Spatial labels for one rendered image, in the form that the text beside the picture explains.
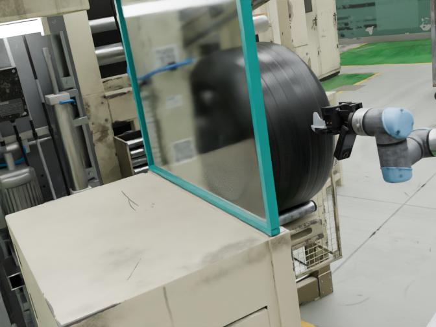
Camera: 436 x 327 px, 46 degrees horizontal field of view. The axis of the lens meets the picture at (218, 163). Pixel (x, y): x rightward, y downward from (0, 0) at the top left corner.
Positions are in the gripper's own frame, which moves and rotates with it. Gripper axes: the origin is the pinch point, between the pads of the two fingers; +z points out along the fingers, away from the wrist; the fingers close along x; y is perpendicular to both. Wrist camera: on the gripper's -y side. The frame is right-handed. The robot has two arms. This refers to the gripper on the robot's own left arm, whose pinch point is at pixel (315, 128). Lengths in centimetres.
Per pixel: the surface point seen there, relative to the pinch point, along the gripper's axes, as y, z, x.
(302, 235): -40.0, 19.9, -1.3
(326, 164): -13.2, 3.9, -4.5
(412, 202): -107, 143, -185
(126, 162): -4, 66, 41
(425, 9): 29, 710, -900
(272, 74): 18.5, 8.3, 6.2
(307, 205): -29.9, 19.2, -5.1
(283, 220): -31.4, 18.6, 6.2
